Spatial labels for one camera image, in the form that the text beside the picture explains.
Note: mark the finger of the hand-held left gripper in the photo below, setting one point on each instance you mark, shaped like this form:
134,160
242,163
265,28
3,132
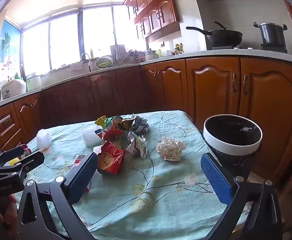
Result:
9,153
32,160

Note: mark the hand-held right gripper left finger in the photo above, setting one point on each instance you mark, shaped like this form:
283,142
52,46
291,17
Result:
84,173

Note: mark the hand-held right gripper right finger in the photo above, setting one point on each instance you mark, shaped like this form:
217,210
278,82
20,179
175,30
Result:
216,177

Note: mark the red can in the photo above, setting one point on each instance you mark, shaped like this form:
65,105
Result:
25,150

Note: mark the red and white packet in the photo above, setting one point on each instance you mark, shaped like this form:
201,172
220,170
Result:
79,158

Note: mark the red cookie bag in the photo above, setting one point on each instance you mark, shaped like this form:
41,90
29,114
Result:
111,158

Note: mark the white rimmed bin with black bag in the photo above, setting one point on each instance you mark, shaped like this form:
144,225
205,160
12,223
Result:
232,150

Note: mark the white ridged plastic container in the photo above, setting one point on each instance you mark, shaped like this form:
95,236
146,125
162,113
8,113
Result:
91,137

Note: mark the red snack wrapper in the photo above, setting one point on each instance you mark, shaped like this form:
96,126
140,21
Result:
112,133

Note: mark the white tissue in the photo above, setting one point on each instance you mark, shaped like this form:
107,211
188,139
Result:
171,148

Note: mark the yellow snack wrapper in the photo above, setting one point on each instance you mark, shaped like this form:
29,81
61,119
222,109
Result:
100,121

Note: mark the grey paper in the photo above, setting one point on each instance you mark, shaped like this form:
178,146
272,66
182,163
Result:
137,143

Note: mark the printed paper ball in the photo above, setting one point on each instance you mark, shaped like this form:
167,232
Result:
140,125

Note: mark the yellow packet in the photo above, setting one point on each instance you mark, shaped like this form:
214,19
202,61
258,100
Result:
13,161

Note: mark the floral green tablecloth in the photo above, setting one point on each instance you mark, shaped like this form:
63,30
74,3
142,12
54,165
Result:
161,180

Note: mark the small white paper scrap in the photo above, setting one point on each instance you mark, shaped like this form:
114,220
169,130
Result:
246,129

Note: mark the white rice cooker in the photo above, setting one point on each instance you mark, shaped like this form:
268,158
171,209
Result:
13,88

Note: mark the pale green cooker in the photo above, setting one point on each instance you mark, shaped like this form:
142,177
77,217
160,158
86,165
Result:
33,82

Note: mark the wooden base cabinets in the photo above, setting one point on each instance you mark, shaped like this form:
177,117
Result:
211,87

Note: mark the chrome sink faucet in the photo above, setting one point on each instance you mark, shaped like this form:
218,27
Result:
89,61

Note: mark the kitchen window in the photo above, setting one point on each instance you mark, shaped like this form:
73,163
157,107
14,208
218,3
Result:
61,40

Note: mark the white speckled countertop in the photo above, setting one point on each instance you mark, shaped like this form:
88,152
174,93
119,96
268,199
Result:
198,54

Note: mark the utensil holder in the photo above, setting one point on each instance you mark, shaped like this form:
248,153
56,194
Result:
117,53

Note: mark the condiment jars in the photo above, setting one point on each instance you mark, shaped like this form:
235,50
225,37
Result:
178,48

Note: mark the small white electric pot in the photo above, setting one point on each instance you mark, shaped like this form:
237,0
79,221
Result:
151,55

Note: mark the black wok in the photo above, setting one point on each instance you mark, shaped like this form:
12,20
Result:
223,37

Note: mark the gas stove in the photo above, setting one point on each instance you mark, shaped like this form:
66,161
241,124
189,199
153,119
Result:
273,48

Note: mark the dark steel stockpot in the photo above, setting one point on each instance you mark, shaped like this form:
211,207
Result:
272,35

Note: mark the tropical wall poster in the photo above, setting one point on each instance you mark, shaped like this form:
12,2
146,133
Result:
8,50

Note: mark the wooden wall cabinets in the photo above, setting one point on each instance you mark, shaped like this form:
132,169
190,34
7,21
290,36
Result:
158,12

